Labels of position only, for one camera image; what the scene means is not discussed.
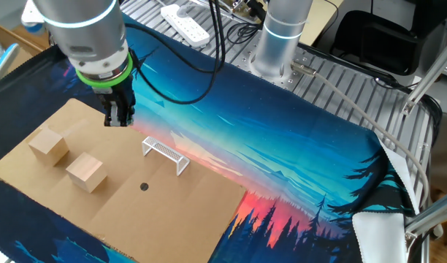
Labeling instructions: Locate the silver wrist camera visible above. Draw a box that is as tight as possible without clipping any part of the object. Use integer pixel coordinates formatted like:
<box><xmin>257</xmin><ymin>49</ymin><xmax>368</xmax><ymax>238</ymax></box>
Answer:
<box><xmin>20</xmin><ymin>0</ymin><xmax>45</xmax><ymax>34</ymax></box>

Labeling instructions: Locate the brown cardboard sheet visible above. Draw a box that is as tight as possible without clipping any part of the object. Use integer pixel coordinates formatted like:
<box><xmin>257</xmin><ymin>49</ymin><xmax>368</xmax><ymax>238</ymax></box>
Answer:
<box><xmin>0</xmin><ymin>97</ymin><xmax>248</xmax><ymax>263</ymax></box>

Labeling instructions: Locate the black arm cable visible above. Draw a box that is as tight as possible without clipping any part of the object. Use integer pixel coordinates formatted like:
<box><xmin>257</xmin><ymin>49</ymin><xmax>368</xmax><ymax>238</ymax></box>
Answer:
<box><xmin>131</xmin><ymin>0</ymin><xmax>224</xmax><ymax>106</ymax></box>
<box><xmin>123</xmin><ymin>0</ymin><xmax>226</xmax><ymax>74</ymax></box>

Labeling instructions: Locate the black coiled cable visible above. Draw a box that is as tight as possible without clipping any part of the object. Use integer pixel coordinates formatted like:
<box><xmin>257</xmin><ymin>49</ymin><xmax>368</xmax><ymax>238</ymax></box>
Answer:
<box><xmin>226</xmin><ymin>20</ymin><xmax>263</xmax><ymax>47</ymax></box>

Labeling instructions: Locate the black cable bundle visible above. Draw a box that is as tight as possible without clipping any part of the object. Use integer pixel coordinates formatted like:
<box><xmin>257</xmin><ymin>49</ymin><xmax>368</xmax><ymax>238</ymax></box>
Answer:
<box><xmin>420</xmin><ymin>93</ymin><xmax>444</xmax><ymax>150</ymax></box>

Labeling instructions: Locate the blue white tool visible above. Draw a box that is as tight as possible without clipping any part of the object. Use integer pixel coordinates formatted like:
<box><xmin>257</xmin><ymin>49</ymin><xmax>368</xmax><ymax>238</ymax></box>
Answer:
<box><xmin>0</xmin><ymin>42</ymin><xmax>20</xmax><ymax>88</ymax></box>

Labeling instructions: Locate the green wrist adapter ring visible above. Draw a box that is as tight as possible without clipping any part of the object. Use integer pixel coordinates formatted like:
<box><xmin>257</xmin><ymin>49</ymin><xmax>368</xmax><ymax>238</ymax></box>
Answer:
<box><xmin>74</xmin><ymin>50</ymin><xmax>135</xmax><ymax>88</ymax></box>

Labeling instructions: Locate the aluminium frame post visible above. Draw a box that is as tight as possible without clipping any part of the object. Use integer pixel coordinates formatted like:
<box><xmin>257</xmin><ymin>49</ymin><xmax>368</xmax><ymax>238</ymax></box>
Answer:
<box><xmin>404</xmin><ymin>197</ymin><xmax>447</xmax><ymax>263</ymax></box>
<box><xmin>401</xmin><ymin>38</ymin><xmax>447</xmax><ymax>117</ymax></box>

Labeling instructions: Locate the light wooden cube block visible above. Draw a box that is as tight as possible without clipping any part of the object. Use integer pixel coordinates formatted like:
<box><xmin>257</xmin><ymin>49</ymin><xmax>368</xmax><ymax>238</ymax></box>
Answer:
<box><xmin>28</xmin><ymin>126</ymin><xmax>70</xmax><ymax>167</ymax></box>
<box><xmin>65</xmin><ymin>151</ymin><xmax>108</xmax><ymax>194</ymax></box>

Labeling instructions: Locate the forest sunset printed cloth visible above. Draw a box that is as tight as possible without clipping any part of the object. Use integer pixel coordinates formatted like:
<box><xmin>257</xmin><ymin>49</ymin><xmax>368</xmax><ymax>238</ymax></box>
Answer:
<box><xmin>0</xmin><ymin>14</ymin><xmax>426</xmax><ymax>263</ymax></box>

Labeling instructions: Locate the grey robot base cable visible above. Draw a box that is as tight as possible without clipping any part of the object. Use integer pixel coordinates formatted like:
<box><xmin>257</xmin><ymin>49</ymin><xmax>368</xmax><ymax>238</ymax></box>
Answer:
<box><xmin>289</xmin><ymin>60</ymin><xmax>431</xmax><ymax>211</ymax></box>

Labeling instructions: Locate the white power strip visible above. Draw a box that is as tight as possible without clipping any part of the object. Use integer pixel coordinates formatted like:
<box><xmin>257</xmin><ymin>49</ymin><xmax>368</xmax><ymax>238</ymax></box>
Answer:
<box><xmin>160</xmin><ymin>3</ymin><xmax>211</xmax><ymax>47</ymax></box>

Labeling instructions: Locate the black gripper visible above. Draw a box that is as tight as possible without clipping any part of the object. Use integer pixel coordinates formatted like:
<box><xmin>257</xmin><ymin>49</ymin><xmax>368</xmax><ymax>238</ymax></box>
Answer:
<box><xmin>94</xmin><ymin>75</ymin><xmax>137</xmax><ymax>128</ymax></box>

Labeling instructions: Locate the brown cardboard box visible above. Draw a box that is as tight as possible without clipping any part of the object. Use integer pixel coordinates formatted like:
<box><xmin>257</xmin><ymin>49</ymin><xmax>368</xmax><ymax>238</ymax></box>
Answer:
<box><xmin>0</xmin><ymin>20</ymin><xmax>45</xmax><ymax>88</ymax></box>

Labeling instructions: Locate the white mesh toy goal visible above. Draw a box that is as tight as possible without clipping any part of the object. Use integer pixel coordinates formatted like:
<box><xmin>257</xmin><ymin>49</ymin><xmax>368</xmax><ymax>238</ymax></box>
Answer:
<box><xmin>141</xmin><ymin>136</ymin><xmax>191</xmax><ymax>177</ymax></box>

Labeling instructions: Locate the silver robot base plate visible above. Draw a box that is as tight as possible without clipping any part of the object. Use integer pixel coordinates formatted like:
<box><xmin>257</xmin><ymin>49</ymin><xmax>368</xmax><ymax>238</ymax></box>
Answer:
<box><xmin>229</xmin><ymin>42</ymin><xmax>321</xmax><ymax>92</ymax></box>

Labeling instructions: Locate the beige desk top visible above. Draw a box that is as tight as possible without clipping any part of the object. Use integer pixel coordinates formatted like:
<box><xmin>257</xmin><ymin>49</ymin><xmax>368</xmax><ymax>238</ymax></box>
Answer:
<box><xmin>299</xmin><ymin>0</ymin><xmax>345</xmax><ymax>47</ymax></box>

